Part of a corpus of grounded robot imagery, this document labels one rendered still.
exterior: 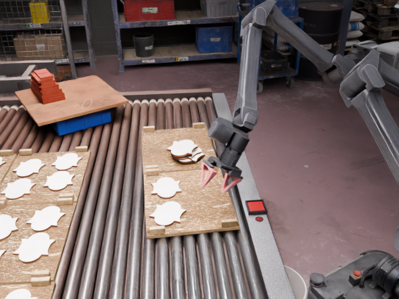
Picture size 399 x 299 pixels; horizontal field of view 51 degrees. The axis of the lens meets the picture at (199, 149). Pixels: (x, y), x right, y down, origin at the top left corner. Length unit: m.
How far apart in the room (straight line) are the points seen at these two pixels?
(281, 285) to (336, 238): 1.66
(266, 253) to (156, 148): 0.84
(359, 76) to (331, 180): 2.53
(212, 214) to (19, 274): 0.71
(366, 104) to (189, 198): 0.86
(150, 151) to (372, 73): 1.22
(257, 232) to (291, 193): 1.82
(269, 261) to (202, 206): 0.36
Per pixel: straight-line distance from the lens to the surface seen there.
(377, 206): 3.47
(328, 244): 3.02
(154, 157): 2.02
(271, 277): 1.47
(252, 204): 1.73
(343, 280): 2.47
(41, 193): 1.89
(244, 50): 1.46
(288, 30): 1.58
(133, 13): 5.84
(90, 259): 1.55
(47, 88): 2.45
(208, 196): 1.75
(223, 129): 1.29
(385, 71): 1.25
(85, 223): 1.71
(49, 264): 1.55
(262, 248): 1.56
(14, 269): 1.58
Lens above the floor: 1.98
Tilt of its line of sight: 30 degrees down
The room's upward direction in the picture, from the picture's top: 1 degrees counter-clockwise
